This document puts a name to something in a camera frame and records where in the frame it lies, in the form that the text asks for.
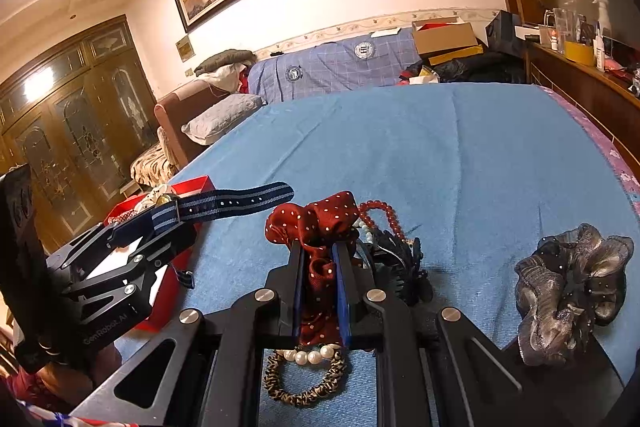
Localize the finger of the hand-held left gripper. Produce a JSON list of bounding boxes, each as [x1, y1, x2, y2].
[[69, 223, 199, 309], [47, 212, 155, 274]]

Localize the white grey bead bracelet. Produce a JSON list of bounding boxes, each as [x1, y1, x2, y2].
[[352, 217, 376, 249]]

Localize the carved wooden wardrobe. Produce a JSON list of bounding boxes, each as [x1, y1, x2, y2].
[[0, 14, 161, 258]]

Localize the brown armchair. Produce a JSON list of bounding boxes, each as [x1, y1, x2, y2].
[[131, 80, 241, 188]]

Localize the pink floral sheet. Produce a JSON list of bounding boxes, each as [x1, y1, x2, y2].
[[540, 86, 640, 210]]

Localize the black crumpled garment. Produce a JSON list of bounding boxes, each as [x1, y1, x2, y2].
[[405, 52, 529, 84]]

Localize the leopard print pearl hair tie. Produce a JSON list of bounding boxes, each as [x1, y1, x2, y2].
[[264, 343, 349, 408]]

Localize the grey sheer scrunchie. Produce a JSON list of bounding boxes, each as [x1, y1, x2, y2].
[[514, 223, 635, 367]]

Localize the red bead bracelet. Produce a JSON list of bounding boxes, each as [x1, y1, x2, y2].
[[357, 200, 408, 244]]

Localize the red gift box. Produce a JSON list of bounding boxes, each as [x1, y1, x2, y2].
[[102, 176, 216, 333]]

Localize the person's left hand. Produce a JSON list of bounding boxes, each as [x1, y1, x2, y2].
[[20, 349, 122, 410]]

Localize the flat white box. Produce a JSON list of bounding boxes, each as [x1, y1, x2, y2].
[[515, 24, 551, 44]]

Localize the blue bed sheet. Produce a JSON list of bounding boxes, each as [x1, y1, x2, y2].
[[112, 83, 640, 427]]

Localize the small gold wall plaque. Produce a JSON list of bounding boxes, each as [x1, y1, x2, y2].
[[175, 34, 196, 62]]

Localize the wooden side cabinet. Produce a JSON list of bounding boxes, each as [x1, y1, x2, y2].
[[525, 41, 640, 175]]

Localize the white crumpled cloth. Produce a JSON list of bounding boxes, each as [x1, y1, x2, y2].
[[200, 64, 249, 94]]

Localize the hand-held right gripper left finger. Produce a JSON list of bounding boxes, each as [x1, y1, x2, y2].
[[70, 240, 307, 427]]

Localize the flat yellow box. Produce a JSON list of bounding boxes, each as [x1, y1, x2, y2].
[[429, 47, 486, 67]]

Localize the blue plaid quilt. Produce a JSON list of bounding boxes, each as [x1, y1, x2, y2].
[[247, 30, 421, 103]]

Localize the black bag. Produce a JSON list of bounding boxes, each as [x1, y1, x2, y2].
[[485, 10, 524, 55]]

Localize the grey pillow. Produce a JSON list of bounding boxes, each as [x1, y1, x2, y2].
[[181, 94, 266, 146]]

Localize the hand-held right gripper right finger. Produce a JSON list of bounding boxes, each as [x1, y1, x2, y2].
[[331, 243, 572, 427]]

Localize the plaid garment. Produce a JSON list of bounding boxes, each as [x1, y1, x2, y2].
[[12, 398, 108, 427]]

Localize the white dotted scrunchie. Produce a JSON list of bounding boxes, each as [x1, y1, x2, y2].
[[132, 188, 177, 214]]

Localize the clear glass pitcher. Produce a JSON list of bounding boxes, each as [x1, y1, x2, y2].
[[545, 7, 577, 54]]

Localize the brown cardboard box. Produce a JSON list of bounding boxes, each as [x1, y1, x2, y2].
[[411, 20, 484, 58]]

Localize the red polka dot scrunchie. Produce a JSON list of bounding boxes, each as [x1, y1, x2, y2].
[[265, 190, 361, 350]]

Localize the navy striped watch strap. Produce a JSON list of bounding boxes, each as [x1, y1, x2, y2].
[[112, 182, 296, 290]]

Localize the white spray bottle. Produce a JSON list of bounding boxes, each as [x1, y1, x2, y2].
[[589, 0, 614, 44]]

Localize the black hair claw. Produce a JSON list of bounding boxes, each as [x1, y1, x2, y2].
[[357, 227, 435, 306]]

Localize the dark grey folded garment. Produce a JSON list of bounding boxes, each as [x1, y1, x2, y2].
[[194, 50, 257, 78]]

